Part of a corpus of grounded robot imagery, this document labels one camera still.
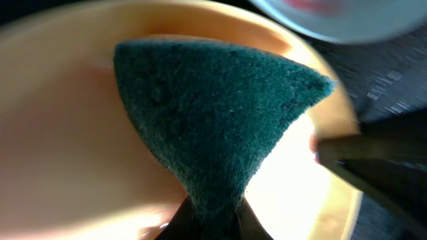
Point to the pale green plate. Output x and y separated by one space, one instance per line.
347 22

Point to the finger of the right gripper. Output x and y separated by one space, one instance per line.
399 186
395 141

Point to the green scouring sponge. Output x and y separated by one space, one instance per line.
211 112

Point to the round black serving tray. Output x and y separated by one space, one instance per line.
385 80

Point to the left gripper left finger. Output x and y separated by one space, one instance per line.
184 225

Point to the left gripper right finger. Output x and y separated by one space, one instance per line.
249 227

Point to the yellow plate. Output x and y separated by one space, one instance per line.
72 166

